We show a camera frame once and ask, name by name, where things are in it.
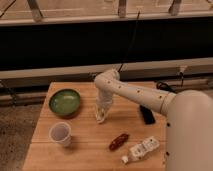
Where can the white sponge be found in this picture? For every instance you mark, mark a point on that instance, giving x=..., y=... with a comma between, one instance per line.
x=101, y=116

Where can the white plastic bottle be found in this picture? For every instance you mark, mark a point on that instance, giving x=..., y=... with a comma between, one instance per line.
x=140, y=150

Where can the brown sausage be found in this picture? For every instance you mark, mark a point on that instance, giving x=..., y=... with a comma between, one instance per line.
x=118, y=141

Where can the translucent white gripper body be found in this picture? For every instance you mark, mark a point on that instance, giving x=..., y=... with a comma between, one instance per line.
x=103, y=105

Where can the green bowl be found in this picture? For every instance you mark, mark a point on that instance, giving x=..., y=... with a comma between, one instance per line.
x=64, y=102

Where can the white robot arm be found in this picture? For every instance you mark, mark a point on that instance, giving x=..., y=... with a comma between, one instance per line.
x=189, y=129

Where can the wooden table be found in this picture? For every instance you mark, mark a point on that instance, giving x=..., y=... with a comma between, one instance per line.
x=89, y=149

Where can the black phone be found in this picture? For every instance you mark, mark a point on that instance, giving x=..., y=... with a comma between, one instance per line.
x=147, y=115

